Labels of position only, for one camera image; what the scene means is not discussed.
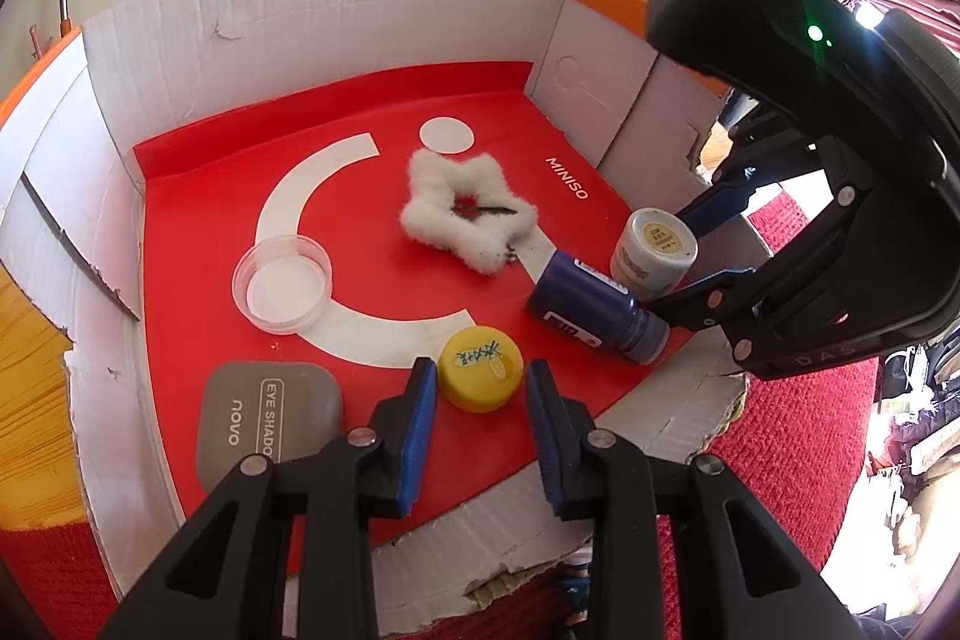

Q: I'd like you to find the purple bottle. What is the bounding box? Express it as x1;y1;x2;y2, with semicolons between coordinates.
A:
525;251;671;365

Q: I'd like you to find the red printed paper sheet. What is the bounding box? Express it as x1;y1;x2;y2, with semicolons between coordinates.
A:
133;61;695;528

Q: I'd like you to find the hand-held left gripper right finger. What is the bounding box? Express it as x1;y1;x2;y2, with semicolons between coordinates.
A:
523;359;863;640

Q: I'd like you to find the white cardboard box red base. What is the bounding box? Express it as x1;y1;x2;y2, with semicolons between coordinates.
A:
0;0;773;637

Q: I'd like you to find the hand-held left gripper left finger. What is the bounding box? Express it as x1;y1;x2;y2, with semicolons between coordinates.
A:
97;356;440;640

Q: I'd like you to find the red knit blanket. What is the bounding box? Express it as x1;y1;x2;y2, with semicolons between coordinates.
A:
0;190;882;640

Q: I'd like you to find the white fluffy star hair clip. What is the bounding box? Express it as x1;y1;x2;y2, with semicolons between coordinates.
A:
397;149;542;277

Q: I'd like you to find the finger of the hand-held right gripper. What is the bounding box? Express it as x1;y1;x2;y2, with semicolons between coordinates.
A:
673;122;877;238
643;188;877;350

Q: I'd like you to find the yellow bottle cap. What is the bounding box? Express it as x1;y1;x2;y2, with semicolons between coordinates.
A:
437;326;524;414

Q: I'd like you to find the grey eyeshadow case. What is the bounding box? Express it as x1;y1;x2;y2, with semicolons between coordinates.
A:
195;361;346;491

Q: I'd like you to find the clear round plastic lid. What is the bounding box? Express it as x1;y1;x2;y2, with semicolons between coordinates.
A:
232;235;333;335

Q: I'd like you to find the white round jar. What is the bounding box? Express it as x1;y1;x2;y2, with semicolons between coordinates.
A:
609;207;698;300

